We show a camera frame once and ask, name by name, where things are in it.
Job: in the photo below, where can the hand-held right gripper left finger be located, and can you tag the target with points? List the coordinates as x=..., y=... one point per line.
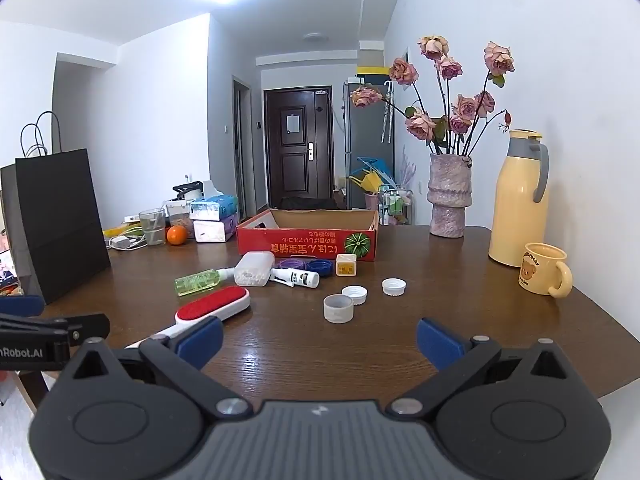
x=200, y=341

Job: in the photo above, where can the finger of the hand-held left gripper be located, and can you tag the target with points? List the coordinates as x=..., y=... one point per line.
x=22, y=305
x=92, y=327

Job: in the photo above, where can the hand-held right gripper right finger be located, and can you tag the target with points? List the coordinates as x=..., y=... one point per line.
x=440, y=342

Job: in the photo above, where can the red and white lint brush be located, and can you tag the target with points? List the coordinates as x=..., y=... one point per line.
x=212, y=305

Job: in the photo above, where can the green spray bottle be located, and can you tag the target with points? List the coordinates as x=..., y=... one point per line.
x=197, y=281

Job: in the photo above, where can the translucent cotton swab box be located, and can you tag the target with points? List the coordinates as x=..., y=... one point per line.
x=254, y=270

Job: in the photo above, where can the white nasal spray bottle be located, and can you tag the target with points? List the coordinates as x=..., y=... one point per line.
x=300, y=277

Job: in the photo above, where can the purple bottle cap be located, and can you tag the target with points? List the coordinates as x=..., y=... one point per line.
x=291, y=263

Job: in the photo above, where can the white plug adapter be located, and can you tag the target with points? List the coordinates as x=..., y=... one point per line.
x=346, y=266

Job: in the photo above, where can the red cardboard box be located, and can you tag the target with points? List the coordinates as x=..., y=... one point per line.
x=305, y=247

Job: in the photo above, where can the blue bottle cap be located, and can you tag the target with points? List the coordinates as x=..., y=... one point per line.
x=320, y=266

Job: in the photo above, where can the white charger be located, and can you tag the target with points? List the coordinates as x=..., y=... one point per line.
x=121, y=242

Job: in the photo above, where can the black paper bag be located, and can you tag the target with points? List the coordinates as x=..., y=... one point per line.
x=55, y=220

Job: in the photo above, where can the yellow packet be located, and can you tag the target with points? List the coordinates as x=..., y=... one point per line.
x=122, y=231

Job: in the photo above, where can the orange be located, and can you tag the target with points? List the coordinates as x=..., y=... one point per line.
x=177, y=235

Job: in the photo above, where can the purple tissue pack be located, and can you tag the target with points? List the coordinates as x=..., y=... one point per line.
x=216, y=230

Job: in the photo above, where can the clear drinking glass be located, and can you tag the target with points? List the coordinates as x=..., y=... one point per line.
x=152, y=230

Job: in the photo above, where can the yellow bear mug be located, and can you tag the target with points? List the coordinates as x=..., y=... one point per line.
x=540, y=270

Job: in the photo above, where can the clear plastic snack jar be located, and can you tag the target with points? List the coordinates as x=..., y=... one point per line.
x=179, y=217

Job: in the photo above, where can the blue tissue pack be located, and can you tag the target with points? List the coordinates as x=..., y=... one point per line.
x=215, y=206

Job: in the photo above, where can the small trolley with bottles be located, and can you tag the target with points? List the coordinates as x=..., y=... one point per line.
x=395, y=205

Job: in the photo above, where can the pink textured vase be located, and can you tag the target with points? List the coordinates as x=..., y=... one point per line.
x=450, y=195

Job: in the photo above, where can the black folding stand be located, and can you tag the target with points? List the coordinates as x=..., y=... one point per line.
x=187, y=190

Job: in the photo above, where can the yellow thermos jug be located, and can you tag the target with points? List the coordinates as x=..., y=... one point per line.
x=517, y=200

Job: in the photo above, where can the black duffel bag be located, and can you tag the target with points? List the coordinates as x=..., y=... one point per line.
x=307, y=203

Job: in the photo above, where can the lilac plastic hangers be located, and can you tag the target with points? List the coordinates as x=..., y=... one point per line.
x=410, y=170

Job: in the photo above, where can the blue and yellow dustpans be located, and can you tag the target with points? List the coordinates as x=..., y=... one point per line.
x=372, y=175

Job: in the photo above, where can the dark brown entrance door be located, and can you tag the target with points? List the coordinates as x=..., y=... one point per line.
x=297, y=160

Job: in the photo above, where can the grey refrigerator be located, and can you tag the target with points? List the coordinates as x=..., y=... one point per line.
x=365, y=125

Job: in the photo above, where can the white hanging umbrella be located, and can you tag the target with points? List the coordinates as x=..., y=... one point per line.
x=387, y=110

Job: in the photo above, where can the bunch of dried pink roses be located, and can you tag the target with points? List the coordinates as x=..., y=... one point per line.
x=450, y=67

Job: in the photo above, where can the yellow and black box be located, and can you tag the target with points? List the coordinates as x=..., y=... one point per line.
x=371, y=74

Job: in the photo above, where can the round ceiling lamp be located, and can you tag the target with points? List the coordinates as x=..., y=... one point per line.
x=315, y=36

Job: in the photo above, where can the interior door frame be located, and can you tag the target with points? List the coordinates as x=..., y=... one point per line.
x=243, y=150

